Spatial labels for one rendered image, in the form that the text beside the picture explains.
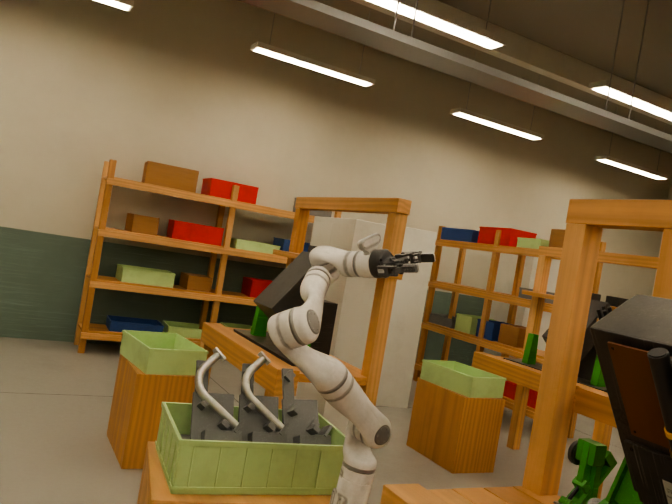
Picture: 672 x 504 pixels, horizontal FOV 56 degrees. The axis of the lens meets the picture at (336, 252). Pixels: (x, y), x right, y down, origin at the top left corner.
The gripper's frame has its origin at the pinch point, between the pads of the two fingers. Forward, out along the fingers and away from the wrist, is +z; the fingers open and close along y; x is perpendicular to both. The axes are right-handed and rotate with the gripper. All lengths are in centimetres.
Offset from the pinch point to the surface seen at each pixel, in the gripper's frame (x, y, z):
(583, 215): -10, -93, 14
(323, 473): -76, -10, -56
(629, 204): -6, -87, 31
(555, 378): -64, -72, 5
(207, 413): -54, 0, -96
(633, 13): 89, -630, -56
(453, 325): -256, -588, -296
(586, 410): -76, -73, 14
